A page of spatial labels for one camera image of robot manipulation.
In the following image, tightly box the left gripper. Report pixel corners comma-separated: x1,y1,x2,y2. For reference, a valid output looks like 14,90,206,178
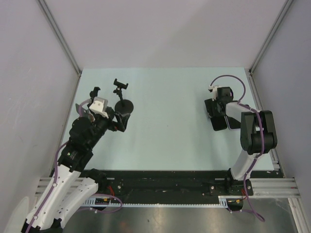
87,107,130,149

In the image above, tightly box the black phone stand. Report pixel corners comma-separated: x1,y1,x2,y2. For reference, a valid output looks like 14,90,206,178
113,78,134,115
89,86,100,100

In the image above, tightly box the black smartphone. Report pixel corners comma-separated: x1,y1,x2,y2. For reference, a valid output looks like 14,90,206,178
204,98,228,132

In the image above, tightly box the rusty round phone stand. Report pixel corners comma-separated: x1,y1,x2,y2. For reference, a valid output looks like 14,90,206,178
75,103,94,122

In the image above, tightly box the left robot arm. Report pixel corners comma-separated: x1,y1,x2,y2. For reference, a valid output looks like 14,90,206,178
21,107,130,233

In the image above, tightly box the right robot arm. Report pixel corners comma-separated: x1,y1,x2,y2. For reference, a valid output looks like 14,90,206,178
204,85,277,195

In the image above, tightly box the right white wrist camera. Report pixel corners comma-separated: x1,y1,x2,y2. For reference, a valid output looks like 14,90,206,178
208,85,221,101

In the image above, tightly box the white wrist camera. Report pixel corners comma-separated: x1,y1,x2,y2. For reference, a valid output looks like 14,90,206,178
89,97,109,118
208,85,221,101

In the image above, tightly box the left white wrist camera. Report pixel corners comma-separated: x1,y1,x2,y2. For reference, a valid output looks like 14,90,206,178
89,97,109,118

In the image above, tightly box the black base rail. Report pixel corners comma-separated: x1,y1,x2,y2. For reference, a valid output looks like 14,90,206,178
78,170,283,205

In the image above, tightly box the white cable duct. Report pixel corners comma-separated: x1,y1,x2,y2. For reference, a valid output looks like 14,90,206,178
82,195,238,209

